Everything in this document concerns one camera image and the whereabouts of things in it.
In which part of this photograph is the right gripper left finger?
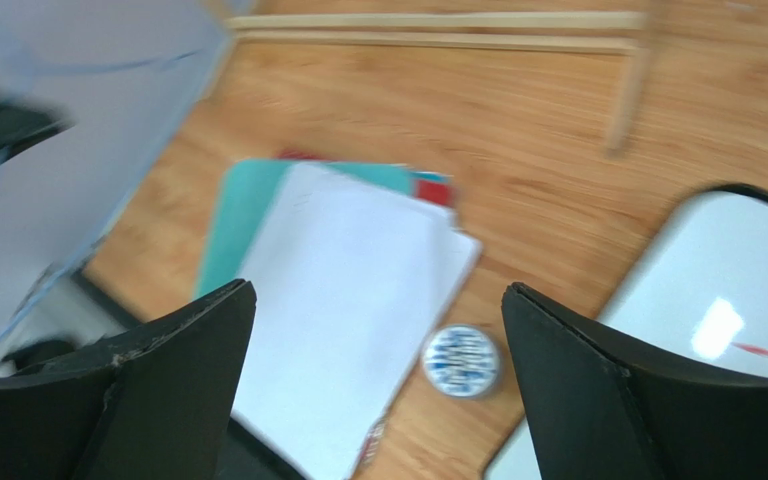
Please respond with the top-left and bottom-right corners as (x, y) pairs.
(0, 280), (256, 479)

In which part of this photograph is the teal plastic folder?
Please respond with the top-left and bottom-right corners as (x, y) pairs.
(194, 159), (419, 298)

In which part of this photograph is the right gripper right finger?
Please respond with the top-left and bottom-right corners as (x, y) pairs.
(501, 283), (768, 479)

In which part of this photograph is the aluminium frame rail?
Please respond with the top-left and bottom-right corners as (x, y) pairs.
(0, 1), (236, 345)

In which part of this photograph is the small round tin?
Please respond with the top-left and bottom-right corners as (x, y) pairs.
(420, 324), (502, 399)

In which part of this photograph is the red booklet under folder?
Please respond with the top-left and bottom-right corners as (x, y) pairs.
(278, 149), (457, 207)

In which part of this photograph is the white paper stack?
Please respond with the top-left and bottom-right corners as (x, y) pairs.
(232, 163), (481, 479)

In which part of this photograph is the wooden clothes rack frame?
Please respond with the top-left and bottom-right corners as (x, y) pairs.
(209, 1), (662, 157)

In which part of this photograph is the white whiteboard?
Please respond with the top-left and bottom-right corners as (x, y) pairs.
(483, 184), (768, 479)

